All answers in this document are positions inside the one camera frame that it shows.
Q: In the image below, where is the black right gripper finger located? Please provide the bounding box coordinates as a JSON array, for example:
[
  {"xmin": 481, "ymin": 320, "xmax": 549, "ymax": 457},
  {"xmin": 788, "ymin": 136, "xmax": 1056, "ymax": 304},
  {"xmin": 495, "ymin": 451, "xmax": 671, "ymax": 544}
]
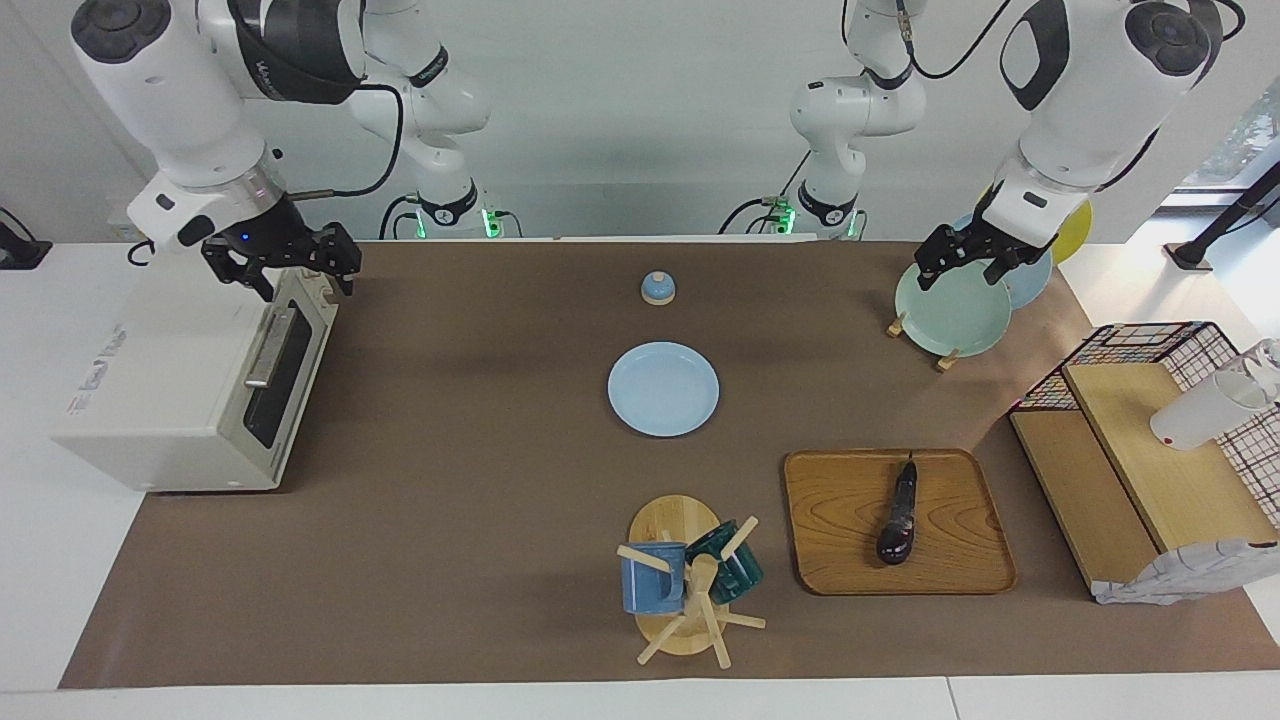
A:
[
  {"xmin": 320, "ymin": 224, "xmax": 362, "ymax": 298},
  {"xmin": 203, "ymin": 248, "xmax": 277, "ymax": 303}
]

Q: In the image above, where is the glass oven door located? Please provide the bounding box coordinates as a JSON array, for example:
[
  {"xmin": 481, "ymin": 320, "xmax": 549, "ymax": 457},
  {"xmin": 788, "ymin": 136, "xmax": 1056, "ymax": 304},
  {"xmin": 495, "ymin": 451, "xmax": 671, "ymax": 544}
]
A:
[{"xmin": 235, "ymin": 268, "xmax": 341, "ymax": 481}]

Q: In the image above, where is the dark purple eggplant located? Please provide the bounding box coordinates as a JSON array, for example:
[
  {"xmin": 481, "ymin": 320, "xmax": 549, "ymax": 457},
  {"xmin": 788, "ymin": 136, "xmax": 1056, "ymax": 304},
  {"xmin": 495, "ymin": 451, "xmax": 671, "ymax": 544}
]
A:
[{"xmin": 877, "ymin": 455, "xmax": 921, "ymax": 567}]

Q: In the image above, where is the cream toaster oven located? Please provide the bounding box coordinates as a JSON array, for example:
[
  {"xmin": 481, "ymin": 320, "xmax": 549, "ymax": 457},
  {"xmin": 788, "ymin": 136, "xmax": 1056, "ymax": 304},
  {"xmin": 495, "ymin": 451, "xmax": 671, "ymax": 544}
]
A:
[{"xmin": 52, "ymin": 265, "xmax": 341, "ymax": 493}]

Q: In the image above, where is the light blue racked plate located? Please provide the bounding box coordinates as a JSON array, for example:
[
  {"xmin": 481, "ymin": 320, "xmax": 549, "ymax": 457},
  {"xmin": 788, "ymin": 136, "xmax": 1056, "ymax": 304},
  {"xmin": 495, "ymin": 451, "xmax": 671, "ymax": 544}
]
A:
[{"xmin": 950, "ymin": 210, "xmax": 1054, "ymax": 311}]

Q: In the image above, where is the pale green plate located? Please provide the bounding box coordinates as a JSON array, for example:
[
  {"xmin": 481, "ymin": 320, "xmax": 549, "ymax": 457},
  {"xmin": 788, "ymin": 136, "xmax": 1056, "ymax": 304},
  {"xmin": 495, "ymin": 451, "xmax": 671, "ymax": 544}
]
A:
[{"xmin": 894, "ymin": 252, "xmax": 1013, "ymax": 359}]

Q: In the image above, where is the wooden plate rack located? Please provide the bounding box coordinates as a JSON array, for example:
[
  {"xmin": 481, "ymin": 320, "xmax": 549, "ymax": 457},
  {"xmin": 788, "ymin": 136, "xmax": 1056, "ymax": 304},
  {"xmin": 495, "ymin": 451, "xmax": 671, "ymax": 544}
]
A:
[{"xmin": 886, "ymin": 312, "xmax": 961, "ymax": 373}]

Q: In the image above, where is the yellow plate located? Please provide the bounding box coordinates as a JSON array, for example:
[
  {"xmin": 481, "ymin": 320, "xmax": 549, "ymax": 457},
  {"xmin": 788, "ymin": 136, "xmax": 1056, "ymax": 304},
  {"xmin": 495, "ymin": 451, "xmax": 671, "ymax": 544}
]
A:
[{"xmin": 1050, "ymin": 198, "xmax": 1094, "ymax": 266}]

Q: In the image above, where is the black pole stand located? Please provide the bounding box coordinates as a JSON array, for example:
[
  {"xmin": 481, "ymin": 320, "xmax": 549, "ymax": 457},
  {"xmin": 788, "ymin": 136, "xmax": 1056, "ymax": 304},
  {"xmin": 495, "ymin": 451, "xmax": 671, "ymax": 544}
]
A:
[{"xmin": 1165, "ymin": 160, "xmax": 1280, "ymax": 273}]

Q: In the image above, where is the black desk device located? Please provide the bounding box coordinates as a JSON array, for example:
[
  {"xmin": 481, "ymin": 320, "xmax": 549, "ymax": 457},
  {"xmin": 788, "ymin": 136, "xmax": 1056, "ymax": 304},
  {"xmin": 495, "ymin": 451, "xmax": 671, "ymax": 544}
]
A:
[{"xmin": 0, "ymin": 207, "xmax": 53, "ymax": 271}]

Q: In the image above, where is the white cup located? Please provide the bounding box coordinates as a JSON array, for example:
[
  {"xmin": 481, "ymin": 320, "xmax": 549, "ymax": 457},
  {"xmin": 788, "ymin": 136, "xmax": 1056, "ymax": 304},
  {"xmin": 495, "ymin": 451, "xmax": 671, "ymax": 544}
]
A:
[{"xmin": 1149, "ymin": 340, "xmax": 1280, "ymax": 451}]

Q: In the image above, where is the wooden serving tray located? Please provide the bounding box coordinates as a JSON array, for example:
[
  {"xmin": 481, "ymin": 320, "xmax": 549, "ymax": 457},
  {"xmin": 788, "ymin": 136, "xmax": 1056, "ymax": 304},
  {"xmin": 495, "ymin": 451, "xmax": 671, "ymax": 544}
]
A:
[{"xmin": 783, "ymin": 448, "xmax": 1018, "ymax": 597}]

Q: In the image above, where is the brown table mat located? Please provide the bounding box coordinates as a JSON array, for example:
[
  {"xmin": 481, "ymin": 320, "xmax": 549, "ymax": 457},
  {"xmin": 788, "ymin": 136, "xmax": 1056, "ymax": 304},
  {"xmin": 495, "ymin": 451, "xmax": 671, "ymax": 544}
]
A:
[{"xmin": 58, "ymin": 240, "xmax": 1280, "ymax": 691}]

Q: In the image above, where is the marble pattern cloth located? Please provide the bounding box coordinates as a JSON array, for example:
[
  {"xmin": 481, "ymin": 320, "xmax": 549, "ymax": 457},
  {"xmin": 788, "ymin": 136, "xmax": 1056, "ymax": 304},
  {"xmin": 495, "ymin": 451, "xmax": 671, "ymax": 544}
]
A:
[{"xmin": 1092, "ymin": 538, "xmax": 1280, "ymax": 607}]

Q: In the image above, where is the dark green mug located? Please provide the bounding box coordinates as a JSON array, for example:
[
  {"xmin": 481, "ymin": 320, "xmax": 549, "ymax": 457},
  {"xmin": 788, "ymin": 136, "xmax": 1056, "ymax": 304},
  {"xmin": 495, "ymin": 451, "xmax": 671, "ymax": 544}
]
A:
[{"xmin": 685, "ymin": 520, "xmax": 765, "ymax": 605}]

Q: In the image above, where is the wooden mug tree stand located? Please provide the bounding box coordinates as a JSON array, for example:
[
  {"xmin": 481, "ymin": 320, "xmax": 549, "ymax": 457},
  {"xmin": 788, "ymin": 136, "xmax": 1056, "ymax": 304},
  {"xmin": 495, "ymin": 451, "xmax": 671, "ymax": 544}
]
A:
[{"xmin": 615, "ymin": 494, "xmax": 768, "ymax": 670}]

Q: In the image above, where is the blue mug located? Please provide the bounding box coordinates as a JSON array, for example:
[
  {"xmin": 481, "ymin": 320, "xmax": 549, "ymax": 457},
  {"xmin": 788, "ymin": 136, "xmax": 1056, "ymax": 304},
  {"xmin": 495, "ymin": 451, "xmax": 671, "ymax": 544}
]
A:
[{"xmin": 620, "ymin": 542, "xmax": 689, "ymax": 616}]

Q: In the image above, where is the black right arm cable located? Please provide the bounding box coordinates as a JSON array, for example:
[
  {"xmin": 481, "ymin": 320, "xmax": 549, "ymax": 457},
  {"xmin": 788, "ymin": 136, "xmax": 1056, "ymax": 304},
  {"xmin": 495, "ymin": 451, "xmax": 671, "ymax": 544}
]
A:
[{"xmin": 290, "ymin": 83, "xmax": 407, "ymax": 201}]

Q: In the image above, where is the black wire basket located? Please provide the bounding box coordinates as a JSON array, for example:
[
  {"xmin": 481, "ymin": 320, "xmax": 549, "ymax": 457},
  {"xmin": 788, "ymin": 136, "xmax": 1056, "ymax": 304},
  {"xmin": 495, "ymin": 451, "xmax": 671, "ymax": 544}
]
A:
[{"xmin": 1010, "ymin": 321, "xmax": 1280, "ymax": 531}]

